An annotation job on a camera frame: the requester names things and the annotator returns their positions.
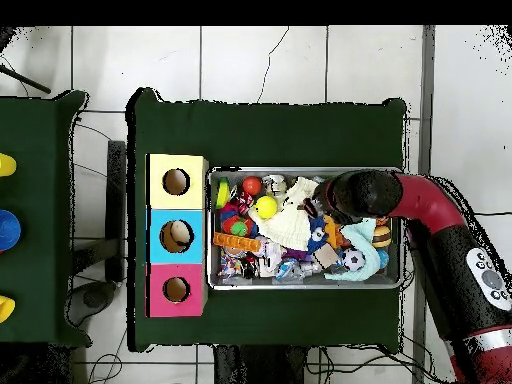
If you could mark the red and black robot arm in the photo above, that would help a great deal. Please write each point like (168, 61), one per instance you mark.
(424, 200)

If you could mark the wooden box with three holes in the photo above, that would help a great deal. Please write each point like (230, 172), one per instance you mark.
(196, 220)

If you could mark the yellow ball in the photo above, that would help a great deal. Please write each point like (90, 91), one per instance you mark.
(266, 207)

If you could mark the red-orange ball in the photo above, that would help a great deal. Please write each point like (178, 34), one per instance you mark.
(251, 186)

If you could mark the orange plastic tray block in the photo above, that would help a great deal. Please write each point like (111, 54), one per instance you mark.
(236, 242)

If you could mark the cream waffle cloth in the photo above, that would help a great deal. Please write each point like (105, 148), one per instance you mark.
(292, 224)

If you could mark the yellow-green disc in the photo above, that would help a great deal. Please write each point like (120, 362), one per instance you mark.
(222, 194)

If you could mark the blue furry googly-eyed toy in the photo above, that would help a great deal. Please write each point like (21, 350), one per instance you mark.
(318, 234)

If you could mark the green cloth table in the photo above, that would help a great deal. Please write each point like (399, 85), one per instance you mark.
(40, 200)
(264, 136)

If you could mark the orange plastic toy piece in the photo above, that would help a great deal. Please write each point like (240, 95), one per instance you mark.
(334, 232)

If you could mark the brown wooden cube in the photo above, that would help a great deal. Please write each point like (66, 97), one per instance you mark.
(326, 254)

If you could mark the small soccer ball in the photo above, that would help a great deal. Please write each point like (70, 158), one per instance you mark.
(353, 259)

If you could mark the mint green cloth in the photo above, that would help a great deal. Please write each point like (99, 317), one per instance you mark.
(364, 248)

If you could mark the black floor stand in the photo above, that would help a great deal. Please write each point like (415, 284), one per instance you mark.
(116, 200)

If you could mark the blue round cap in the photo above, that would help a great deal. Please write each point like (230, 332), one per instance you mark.
(8, 230)

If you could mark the yellow cone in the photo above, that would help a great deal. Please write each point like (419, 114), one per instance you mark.
(6, 309)
(6, 165)

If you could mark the black rod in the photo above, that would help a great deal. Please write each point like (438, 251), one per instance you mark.
(24, 79)

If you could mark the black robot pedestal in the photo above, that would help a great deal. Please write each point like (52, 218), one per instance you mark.
(264, 368)

